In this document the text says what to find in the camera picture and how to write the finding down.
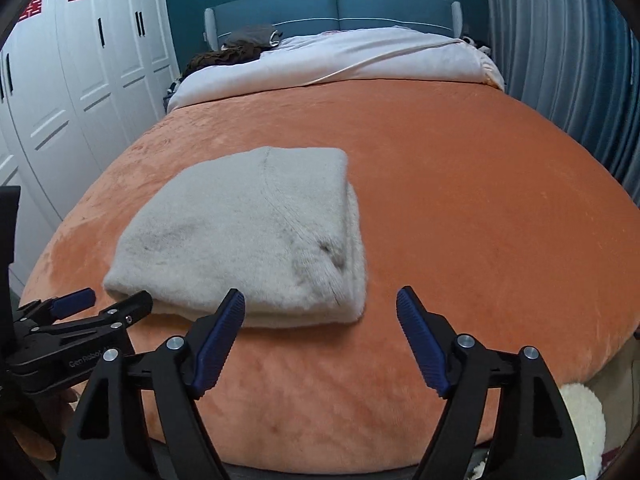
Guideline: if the cream knit heart sweater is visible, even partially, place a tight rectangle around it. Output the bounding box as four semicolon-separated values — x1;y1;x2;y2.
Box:
103;146;367;328

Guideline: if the blue grey striped curtain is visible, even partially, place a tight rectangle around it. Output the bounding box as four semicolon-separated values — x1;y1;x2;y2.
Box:
488;0;639;200

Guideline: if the dark clothes pile on bed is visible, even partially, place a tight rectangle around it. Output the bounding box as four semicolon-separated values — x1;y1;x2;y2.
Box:
181;25;283;79

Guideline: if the white duvet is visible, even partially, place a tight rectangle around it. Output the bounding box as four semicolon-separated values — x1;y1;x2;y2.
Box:
167;27;504;112

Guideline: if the person's left hand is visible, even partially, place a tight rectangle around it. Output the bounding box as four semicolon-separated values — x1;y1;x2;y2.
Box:
6;388;79;462

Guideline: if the cream fluffy sleeve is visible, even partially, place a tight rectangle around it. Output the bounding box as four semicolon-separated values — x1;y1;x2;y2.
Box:
560;384;606;480

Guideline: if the white wardrobe with red stickers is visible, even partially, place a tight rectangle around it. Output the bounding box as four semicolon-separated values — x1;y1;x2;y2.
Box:
1;0;178;292

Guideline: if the blue upholstered headboard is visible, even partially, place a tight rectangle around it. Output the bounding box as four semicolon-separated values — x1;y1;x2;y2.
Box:
204;0;463;50

